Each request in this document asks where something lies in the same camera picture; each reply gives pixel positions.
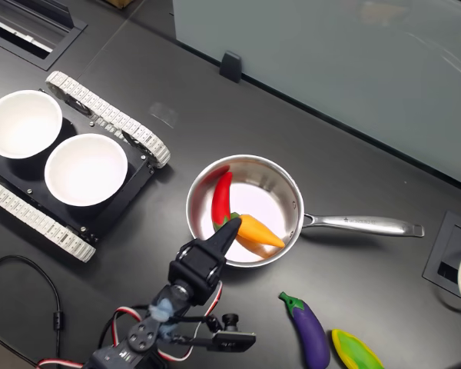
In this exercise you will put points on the orange toy carrot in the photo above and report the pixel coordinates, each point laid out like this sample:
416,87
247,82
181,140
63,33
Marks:
259,230

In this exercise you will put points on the frosted glass desk partition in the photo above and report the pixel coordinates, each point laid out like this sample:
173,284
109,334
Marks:
330,77

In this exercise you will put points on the tracked vehicle with white tracks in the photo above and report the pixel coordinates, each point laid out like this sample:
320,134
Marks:
100,107

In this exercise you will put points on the white bowl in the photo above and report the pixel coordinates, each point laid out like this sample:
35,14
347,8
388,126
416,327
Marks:
21,123
86,169

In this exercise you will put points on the brown cardboard box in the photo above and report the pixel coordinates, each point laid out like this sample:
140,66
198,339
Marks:
121,3

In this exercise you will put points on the clear tape piece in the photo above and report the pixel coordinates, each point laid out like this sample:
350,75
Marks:
163,115

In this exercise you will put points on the black partition bracket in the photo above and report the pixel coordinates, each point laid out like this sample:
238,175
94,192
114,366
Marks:
230,65

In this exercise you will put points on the red toy chilli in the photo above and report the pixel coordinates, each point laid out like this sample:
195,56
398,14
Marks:
221,200

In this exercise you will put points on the purple toy aubergine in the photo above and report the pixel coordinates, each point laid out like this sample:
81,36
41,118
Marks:
311,334

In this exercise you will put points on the yellow green toy corn cob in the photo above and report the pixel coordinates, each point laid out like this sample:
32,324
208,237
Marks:
355,351

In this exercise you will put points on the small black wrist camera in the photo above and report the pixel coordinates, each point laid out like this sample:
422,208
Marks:
232,340

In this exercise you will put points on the pale grey putty lump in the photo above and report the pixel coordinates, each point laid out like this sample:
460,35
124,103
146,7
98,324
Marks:
163,313

